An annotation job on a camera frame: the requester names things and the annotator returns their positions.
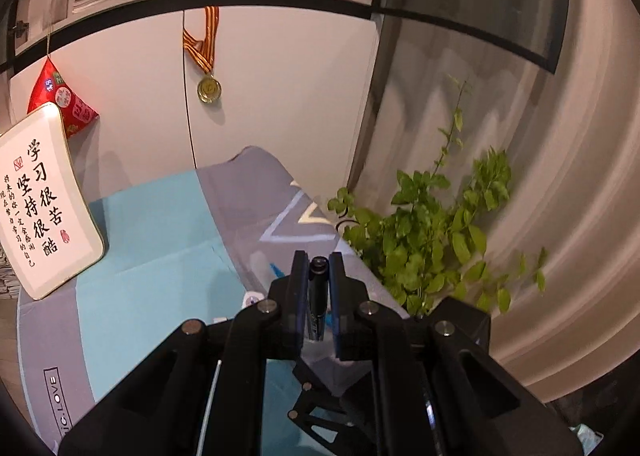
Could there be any framed calligraphy sign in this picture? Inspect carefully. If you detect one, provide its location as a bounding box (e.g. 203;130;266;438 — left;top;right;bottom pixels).
0;102;107;301

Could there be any red hanging pouch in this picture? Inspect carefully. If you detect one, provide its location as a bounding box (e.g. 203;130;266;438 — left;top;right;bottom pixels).
27;31;100;139

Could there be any gold medal with striped ribbon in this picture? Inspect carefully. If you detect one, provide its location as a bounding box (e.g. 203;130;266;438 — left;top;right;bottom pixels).
181;6;223;105

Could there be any black marker pen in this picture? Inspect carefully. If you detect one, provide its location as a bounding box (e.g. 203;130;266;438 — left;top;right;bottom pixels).
307;257;331;341

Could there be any white bookshelf cabinet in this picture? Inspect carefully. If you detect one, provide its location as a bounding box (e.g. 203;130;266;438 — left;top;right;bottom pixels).
0;0;397;257

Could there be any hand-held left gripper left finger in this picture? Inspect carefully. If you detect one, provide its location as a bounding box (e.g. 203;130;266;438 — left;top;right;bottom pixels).
57;250;307;456

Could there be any tall pile of papers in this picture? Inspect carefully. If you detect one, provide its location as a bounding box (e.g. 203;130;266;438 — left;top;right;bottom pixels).
0;246;24;298

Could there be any green potted plant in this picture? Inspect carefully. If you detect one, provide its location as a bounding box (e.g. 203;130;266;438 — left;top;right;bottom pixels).
327;76;549;320

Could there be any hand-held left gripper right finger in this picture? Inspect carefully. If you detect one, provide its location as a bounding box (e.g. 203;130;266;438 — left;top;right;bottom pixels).
329;251;584;456

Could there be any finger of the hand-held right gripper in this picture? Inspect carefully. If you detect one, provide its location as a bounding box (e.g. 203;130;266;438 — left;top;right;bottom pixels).
288;361;381;448

